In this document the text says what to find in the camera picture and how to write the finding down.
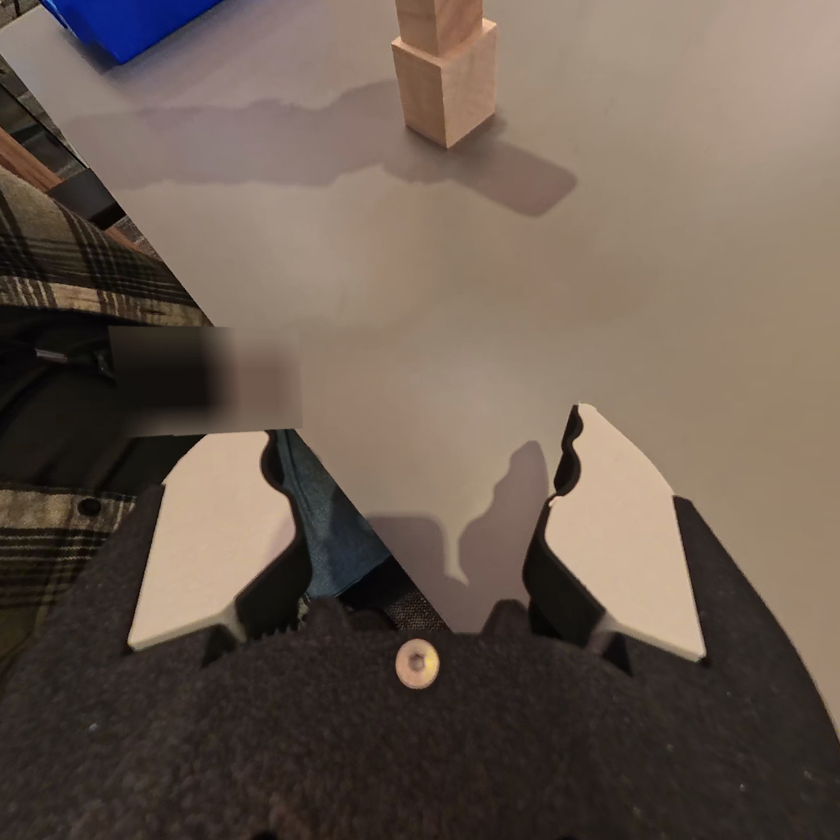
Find blue plastic bin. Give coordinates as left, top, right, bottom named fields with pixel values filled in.
left=39, top=0, right=224, bottom=65

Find plaid shirt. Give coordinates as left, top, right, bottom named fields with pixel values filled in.
left=0, top=167, right=214, bottom=664

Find light wooden cube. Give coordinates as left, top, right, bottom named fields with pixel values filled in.
left=395, top=0, right=485, bottom=55
left=391, top=18, right=498, bottom=149

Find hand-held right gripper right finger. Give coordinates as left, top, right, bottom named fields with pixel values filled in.
left=521, top=402, right=707, bottom=661

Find blue jeans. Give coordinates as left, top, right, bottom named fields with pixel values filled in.
left=272, top=430, right=395, bottom=592

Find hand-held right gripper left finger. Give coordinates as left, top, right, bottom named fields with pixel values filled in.
left=126, top=430, right=311, bottom=652

